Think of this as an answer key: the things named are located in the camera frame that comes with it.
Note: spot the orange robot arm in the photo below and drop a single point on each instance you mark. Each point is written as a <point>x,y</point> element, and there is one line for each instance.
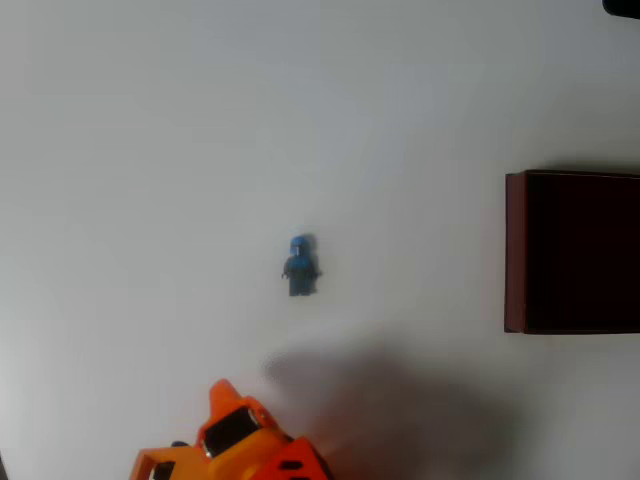
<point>245,452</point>

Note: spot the dark grey slanted object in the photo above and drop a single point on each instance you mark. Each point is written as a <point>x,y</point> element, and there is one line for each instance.
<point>3,467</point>

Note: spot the blue toy minifigure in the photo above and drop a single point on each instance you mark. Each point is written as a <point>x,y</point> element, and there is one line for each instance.
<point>300,280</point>

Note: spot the dark red open box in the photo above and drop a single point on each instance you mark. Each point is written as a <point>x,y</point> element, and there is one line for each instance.
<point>575,250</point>

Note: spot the black rounded object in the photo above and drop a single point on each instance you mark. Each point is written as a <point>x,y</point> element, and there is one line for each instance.
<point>622,7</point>

